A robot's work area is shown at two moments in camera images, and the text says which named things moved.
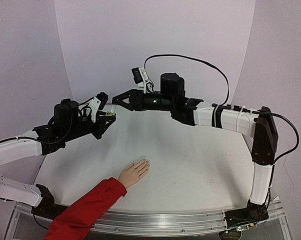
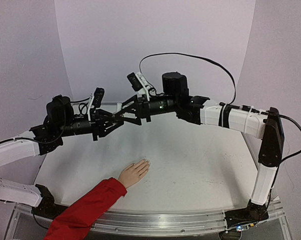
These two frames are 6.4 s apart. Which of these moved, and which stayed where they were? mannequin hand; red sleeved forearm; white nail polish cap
Moved: white nail polish cap
Stayed: red sleeved forearm; mannequin hand
